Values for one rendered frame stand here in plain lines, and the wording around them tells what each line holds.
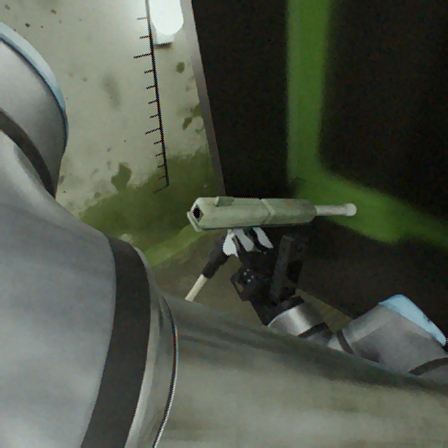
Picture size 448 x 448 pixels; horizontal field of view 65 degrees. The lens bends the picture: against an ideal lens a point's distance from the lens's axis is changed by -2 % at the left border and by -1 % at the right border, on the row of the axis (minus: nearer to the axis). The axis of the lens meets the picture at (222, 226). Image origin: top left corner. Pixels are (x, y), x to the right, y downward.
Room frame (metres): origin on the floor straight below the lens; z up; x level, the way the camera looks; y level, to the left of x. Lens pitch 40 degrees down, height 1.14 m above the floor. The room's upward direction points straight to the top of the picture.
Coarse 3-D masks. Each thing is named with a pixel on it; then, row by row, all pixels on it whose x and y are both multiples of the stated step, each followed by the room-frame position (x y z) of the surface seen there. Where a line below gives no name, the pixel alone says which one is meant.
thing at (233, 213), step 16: (192, 208) 0.48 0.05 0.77; (208, 208) 0.47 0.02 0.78; (224, 208) 0.48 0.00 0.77; (240, 208) 0.50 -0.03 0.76; (256, 208) 0.52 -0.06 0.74; (272, 208) 0.54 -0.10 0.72; (288, 208) 0.57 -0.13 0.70; (304, 208) 0.59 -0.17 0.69; (320, 208) 0.64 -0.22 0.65; (336, 208) 0.67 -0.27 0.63; (352, 208) 0.70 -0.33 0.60; (192, 224) 0.47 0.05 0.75; (208, 224) 0.46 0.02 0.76; (224, 224) 0.47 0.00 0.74; (240, 224) 0.49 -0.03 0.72; (256, 224) 0.52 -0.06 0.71; (272, 224) 0.55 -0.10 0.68; (288, 224) 0.57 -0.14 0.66; (304, 224) 0.60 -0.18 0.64; (224, 240) 0.52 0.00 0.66; (208, 256) 0.53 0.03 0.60; (224, 256) 0.52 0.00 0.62; (208, 272) 0.52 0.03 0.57
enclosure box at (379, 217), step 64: (192, 0) 0.64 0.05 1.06; (256, 0) 0.77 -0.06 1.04; (320, 0) 0.86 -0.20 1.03; (384, 0) 0.78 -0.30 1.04; (192, 64) 0.63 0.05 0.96; (256, 64) 0.77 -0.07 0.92; (320, 64) 0.88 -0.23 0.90; (384, 64) 0.78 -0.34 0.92; (256, 128) 0.78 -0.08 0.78; (320, 128) 0.89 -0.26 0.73; (384, 128) 0.78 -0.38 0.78; (256, 192) 0.80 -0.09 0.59; (320, 192) 0.88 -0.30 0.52; (384, 192) 0.78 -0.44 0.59; (320, 256) 0.65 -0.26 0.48; (384, 256) 0.63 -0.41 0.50
